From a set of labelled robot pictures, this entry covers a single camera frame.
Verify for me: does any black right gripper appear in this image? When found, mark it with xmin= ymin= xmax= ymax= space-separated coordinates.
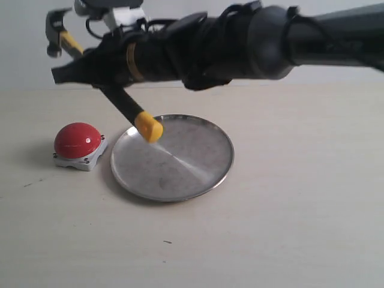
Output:
xmin=51 ymin=28 xmax=186 ymax=87

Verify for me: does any black yellow claw hammer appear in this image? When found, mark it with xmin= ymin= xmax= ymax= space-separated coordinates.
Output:
xmin=45 ymin=8 xmax=163 ymax=143

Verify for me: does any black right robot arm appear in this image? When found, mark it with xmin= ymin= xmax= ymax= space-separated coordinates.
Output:
xmin=52 ymin=1 xmax=383 ymax=91

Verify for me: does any red dome push button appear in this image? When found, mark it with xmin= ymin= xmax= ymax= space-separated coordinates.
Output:
xmin=53 ymin=122 xmax=108 ymax=172

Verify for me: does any round steel plate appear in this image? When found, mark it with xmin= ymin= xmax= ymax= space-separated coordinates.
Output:
xmin=110 ymin=114 xmax=235 ymax=202

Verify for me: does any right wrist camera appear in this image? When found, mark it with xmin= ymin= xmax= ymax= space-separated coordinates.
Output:
xmin=74 ymin=0 xmax=147 ymax=38

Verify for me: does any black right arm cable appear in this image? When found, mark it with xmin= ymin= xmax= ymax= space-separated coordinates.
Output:
xmin=85 ymin=16 xmax=181 ymax=41

